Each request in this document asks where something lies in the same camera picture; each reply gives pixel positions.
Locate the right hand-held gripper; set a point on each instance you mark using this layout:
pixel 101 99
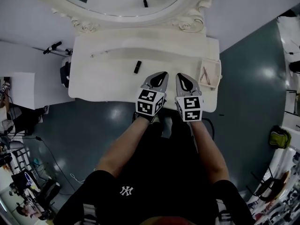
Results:
pixel 191 108

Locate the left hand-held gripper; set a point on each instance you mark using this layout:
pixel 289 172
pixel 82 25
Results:
pixel 148 102

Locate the pink pen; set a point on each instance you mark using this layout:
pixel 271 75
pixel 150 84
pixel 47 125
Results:
pixel 207 77

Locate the black lipstick tube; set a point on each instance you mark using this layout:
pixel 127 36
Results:
pixel 137 67

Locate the small white drawer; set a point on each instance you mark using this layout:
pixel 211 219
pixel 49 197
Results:
pixel 214 74

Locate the white dressing table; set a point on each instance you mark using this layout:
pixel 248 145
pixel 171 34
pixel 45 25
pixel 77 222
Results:
pixel 105 83

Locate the thin silver stick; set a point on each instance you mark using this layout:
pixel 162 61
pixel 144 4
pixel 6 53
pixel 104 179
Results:
pixel 99 54

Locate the person's right forearm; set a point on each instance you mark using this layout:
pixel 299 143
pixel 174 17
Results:
pixel 211 151

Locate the person's left forearm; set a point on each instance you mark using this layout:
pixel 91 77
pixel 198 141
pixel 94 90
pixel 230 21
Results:
pixel 124 146

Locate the black wrist band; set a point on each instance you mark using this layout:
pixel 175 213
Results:
pixel 145 118

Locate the black trousers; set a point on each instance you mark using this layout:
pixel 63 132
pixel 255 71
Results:
pixel 180 135

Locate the ornate white oval mirror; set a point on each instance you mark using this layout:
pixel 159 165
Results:
pixel 112 22

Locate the dark bag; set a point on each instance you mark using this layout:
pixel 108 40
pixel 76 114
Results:
pixel 65 74

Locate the green backpack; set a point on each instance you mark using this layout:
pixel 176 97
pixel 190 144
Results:
pixel 280 137

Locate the black logo T-shirt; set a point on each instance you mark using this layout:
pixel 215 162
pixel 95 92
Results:
pixel 152 196

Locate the black chair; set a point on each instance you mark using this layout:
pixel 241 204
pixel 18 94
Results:
pixel 269 186

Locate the white shelf unit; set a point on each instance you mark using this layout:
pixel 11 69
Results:
pixel 22 90

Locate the white storage shelving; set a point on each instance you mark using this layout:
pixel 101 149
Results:
pixel 281 196

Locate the cluttered equipment workbench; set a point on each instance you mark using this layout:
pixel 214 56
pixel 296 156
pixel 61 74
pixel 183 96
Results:
pixel 21 167

